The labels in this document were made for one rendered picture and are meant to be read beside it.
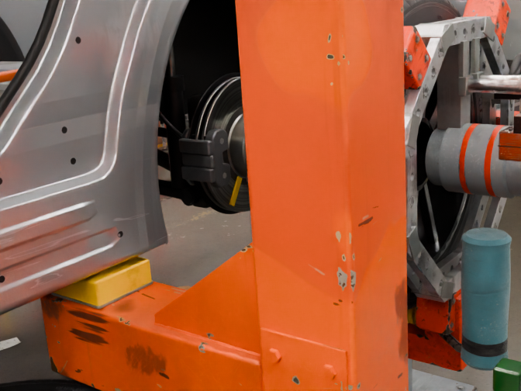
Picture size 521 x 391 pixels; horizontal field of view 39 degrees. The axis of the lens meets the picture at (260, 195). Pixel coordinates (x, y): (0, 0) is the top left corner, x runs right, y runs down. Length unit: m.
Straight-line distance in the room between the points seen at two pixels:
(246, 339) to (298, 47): 0.45
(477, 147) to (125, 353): 0.75
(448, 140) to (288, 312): 0.60
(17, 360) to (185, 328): 1.65
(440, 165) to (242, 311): 0.56
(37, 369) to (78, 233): 1.48
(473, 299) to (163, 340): 0.58
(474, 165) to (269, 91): 0.61
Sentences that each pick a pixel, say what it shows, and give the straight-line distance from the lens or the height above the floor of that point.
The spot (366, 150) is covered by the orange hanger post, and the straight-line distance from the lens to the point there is 0.94.
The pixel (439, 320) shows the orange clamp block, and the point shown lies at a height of 0.53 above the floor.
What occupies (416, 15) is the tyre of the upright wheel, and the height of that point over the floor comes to 1.14.
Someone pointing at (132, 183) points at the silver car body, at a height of 0.88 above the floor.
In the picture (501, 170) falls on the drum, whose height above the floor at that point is 0.85.
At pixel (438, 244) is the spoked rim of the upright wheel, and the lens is 1.71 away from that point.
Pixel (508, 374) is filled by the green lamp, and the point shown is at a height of 0.66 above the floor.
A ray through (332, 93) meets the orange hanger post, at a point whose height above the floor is 1.08.
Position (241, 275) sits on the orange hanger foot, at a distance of 1.09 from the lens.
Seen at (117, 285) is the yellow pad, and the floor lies 0.71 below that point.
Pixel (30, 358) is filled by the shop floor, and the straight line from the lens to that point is 2.80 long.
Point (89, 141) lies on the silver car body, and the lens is 1.31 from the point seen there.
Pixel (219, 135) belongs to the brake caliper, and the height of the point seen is 0.90.
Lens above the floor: 1.20
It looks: 15 degrees down
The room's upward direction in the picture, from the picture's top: 4 degrees counter-clockwise
